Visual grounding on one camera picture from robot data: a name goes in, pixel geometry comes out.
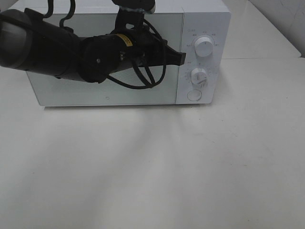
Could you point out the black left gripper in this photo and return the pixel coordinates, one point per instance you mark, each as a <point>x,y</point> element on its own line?
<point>146,48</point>

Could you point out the white timer knob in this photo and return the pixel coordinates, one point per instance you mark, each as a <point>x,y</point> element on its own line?
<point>198,76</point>

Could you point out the round white door button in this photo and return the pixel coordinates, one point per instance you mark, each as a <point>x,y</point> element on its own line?
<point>194,95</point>

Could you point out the white microwave door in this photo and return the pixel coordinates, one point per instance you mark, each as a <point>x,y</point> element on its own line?
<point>51,91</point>

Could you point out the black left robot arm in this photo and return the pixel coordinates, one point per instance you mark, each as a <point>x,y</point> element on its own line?
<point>29,43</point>

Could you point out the upper white power knob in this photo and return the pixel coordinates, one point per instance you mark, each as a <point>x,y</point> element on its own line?
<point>203,46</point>

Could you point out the white microwave oven body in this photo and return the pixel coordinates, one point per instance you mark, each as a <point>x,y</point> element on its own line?
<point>200,17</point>

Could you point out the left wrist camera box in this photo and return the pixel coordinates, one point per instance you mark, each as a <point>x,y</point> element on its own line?
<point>133,7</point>

